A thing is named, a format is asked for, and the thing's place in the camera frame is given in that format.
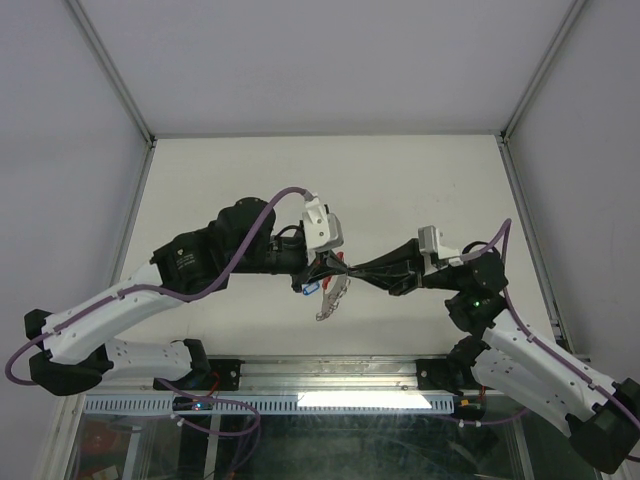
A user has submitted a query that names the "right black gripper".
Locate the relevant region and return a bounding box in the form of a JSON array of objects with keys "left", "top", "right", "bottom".
[{"left": 345, "top": 239, "right": 461, "bottom": 298}]

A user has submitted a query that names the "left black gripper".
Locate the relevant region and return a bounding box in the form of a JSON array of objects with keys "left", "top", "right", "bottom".
[{"left": 229, "top": 237, "right": 349, "bottom": 294}]

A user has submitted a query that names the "red handled keyring holder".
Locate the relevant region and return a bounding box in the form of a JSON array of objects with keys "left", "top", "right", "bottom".
[{"left": 315, "top": 273, "right": 351, "bottom": 322}]

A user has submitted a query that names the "blue tag key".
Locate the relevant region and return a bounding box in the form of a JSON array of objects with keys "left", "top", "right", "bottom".
[{"left": 302, "top": 282, "right": 321, "bottom": 296}]

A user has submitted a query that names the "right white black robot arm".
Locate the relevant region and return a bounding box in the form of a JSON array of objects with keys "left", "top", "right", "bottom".
[{"left": 349, "top": 239, "right": 639, "bottom": 475}]

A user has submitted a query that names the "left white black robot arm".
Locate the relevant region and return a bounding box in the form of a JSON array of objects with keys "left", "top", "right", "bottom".
[{"left": 24, "top": 197, "right": 343, "bottom": 396}]

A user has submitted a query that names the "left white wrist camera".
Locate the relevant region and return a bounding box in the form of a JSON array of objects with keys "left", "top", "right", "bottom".
[{"left": 302, "top": 197, "right": 344, "bottom": 253}]

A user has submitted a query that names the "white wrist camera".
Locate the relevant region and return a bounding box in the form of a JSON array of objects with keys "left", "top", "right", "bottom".
[
  {"left": 417, "top": 225, "right": 462, "bottom": 270},
  {"left": 302, "top": 197, "right": 344, "bottom": 253}
]

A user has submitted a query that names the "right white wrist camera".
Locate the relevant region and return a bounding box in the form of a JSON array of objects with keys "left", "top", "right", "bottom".
[{"left": 417, "top": 225, "right": 462, "bottom": 270}]

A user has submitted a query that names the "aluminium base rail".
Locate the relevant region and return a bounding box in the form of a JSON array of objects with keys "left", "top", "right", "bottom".
[{"left": 175, "top": 355, "right": 480, "bottom": 396}]

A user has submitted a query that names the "white slotted cable duct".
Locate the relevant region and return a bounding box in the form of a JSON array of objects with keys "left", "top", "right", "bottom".
[{"left": 84, "top": 391, "right": 454, "bottom": 416}]

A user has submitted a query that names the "right aluminium frame post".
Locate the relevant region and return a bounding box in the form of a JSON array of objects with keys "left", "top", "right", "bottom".
[{"left": 501, "top": 0, "right": 590, "bottom": 142}]

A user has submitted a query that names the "aluminium frame post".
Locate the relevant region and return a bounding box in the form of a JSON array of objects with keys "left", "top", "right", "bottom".
[
  {"left": 62, "top": 0, "right": 156, "bottom": 146},
  {"left": 501, "top": 0, "right": 590, "bottom": 142}
]

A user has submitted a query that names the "left aluminium frame post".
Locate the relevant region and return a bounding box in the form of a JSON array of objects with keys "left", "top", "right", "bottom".
[{"left": 62, "top": 0, "right": 156, "bottom": 146}]

